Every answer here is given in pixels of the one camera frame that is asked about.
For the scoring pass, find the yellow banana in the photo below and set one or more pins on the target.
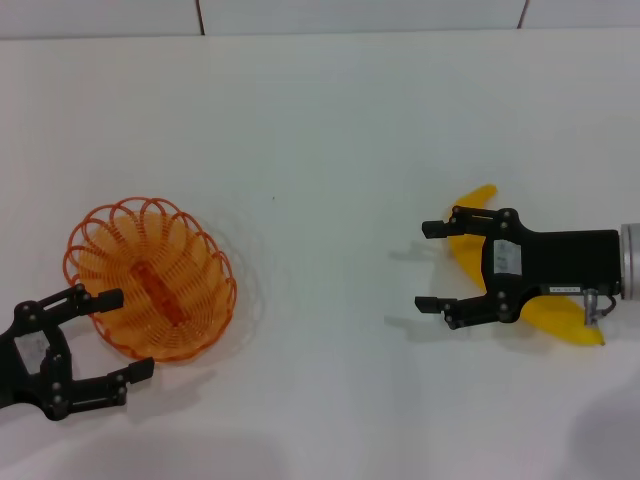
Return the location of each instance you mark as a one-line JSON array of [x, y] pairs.
[[467, 260]]

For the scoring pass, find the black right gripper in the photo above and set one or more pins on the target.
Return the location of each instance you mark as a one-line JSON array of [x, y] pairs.
[[565, 260]]

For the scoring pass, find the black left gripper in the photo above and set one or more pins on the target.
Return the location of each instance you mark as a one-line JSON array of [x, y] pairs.
[[30, 360]]

